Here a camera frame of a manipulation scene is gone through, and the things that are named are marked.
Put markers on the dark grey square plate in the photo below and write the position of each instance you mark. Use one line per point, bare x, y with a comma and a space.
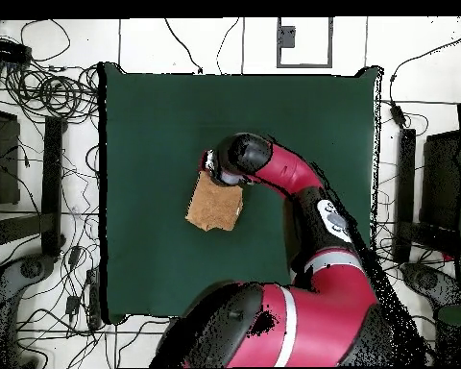
287, 36

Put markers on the long black power strip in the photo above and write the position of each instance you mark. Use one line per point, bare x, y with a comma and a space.
7, 50

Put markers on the grey floor frame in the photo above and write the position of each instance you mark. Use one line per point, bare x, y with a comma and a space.
278, 57

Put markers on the black power adapter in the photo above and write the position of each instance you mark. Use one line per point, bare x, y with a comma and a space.
72, 305
398, 115

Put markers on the narrow black power strip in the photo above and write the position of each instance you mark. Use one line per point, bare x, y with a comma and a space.
94, 300

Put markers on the orange terry towel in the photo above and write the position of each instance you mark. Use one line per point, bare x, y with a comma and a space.
215, 203

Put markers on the dark green table cloth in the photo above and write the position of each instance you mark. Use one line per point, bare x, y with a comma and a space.
157, 134

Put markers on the black box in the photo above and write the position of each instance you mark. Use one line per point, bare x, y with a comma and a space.
441, 180
5, 161

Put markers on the dark wheeled stand base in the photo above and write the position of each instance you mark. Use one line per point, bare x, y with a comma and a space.
426, 280
32, 267

